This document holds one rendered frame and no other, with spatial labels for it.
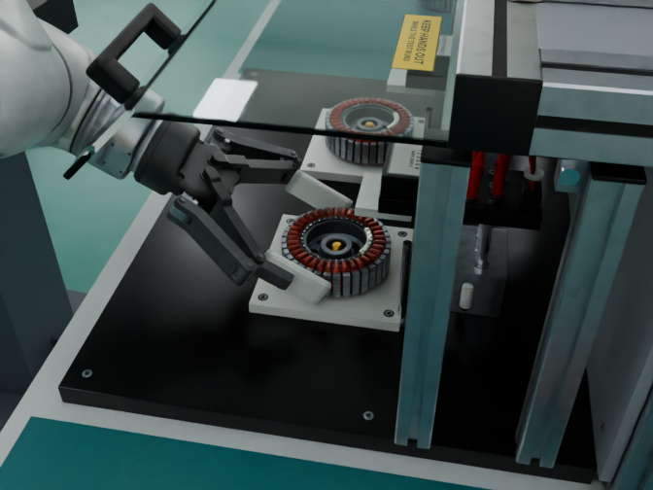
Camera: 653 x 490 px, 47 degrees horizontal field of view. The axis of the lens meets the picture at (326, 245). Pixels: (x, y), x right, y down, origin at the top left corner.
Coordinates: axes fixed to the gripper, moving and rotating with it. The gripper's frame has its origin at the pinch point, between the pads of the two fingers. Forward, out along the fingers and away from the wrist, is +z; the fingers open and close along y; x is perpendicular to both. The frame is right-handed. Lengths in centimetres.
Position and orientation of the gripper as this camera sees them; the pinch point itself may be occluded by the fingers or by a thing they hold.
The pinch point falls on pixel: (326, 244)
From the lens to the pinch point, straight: 77.6
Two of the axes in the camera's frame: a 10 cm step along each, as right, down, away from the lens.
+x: 4.9, -6.1, -6.2
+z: 8.5, 4.8, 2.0
